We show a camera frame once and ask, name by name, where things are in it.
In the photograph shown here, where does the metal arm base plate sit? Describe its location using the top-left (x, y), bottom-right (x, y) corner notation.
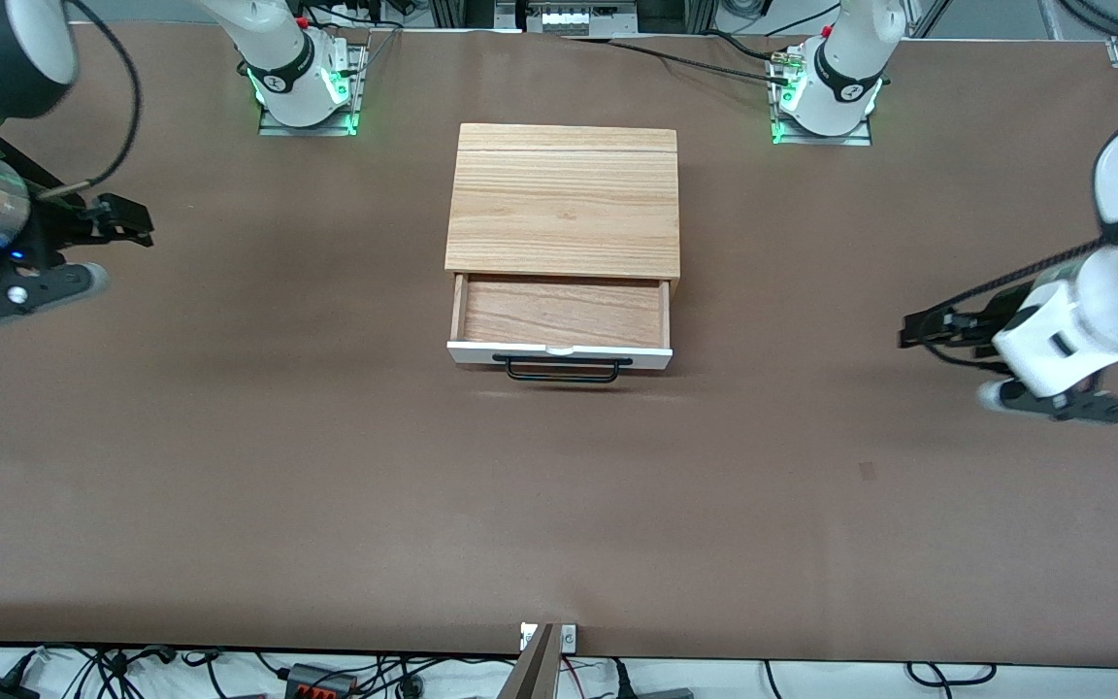
top-left (258, 44), bottom-right (363, 137)
top-left (769, 44), bottom-right (873, 147)

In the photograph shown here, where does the black looped floor cable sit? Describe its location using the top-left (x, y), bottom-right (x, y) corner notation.
top-left (906, 662), bottom-right (997, 686)

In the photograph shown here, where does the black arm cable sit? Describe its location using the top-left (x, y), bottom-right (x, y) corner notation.
top-left (35, 0), bottom-right (143, 200)
top-left (899, 238), bottom-right (1108, 370)

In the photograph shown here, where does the black cable on table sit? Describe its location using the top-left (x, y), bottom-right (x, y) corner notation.
top-left (564, 34), bottom-right (798, 88)

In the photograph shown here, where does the black metal drawer handle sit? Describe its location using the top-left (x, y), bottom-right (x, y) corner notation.
top-left (492, 355), bottom-right (634, 383)

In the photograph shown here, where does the black box with red connectors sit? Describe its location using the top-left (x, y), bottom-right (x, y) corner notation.
top-left (282, 663), bottom-right (358, 699)

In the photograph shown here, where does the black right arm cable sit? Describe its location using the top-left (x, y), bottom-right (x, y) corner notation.
top-left (35, 0), bottom-right (143, 200)

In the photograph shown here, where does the grey camera mount bar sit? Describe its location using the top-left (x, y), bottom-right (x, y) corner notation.
top-left (496, 621), bottom-right (560, 699)

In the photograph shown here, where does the white power strip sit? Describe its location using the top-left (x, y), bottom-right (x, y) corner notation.
top-left (520, 0), bottom-right (638, 35)

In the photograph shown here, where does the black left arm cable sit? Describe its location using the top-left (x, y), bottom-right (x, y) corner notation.
top-left (899, 238), bottom-right (1108, 370)

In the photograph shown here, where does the wooden drawer cabinet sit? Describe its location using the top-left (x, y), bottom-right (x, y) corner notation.
top-left (444, 123), bottom-right (683, 297)

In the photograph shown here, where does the white-fronted wooden drawer with handle mount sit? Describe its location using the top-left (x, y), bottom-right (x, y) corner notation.
top-left (447, 273), bottom-right (674, 370)

